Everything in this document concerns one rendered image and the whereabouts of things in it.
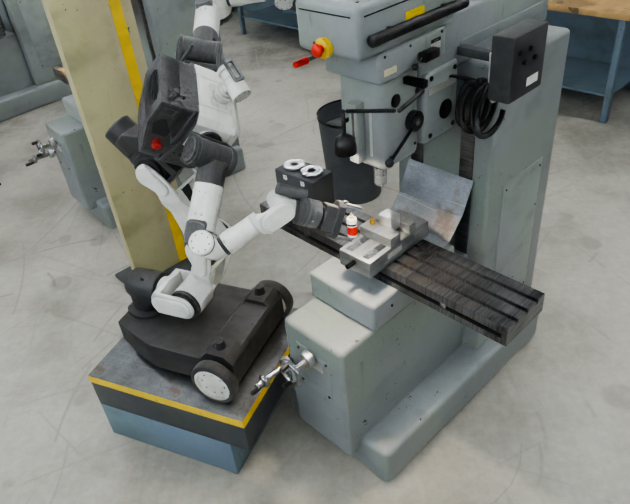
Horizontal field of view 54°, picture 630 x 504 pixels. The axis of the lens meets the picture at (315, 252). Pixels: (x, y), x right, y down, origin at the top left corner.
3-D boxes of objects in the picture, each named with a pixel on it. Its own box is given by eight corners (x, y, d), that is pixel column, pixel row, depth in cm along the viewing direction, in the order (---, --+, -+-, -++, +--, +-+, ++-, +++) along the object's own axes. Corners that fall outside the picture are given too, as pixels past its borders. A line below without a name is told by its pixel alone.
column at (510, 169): (473, 381, 300) (501, 67, 208) (398, 337, 329) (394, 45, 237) (528, 326, 326) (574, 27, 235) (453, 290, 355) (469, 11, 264)
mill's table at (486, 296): (505, 347, 200) (507, 329, 196) (261, 219, 277) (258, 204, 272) (542, 310, 213) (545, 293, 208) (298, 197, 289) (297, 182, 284)
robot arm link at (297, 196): (304, 230, 187) (269, 222, 183) (295, 216, 196) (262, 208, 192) (317, 197, 183) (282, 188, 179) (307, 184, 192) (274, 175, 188)
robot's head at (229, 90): (226, 108, 195) (240, 91, 189) (209, 82, 196) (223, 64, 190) (240, 105, 200) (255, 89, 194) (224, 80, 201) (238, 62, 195)
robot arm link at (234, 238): (256, 232, 182) (203, 269, 183) (264, 237, 192) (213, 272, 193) (237, 203, 183) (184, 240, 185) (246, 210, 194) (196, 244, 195)
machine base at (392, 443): (387, 486, 258) (386, 457, 246) (291, 410, 295) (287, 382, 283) (536, 334, 321) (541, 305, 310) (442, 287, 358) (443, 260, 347)
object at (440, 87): (425, 146, 214) (426, 74, 199) (372, 129, 229) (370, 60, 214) (457, 127, 224) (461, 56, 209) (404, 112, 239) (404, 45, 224)
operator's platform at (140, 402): (113, 432, 294) (87, 375, 271) (189, 337, 343) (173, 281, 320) (257, 481, 266) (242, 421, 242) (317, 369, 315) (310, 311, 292)
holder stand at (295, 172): (316, 222, 256) (312, 180, 244) (279, 206, 269) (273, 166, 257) (335, 209, 263) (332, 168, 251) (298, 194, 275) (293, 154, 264)
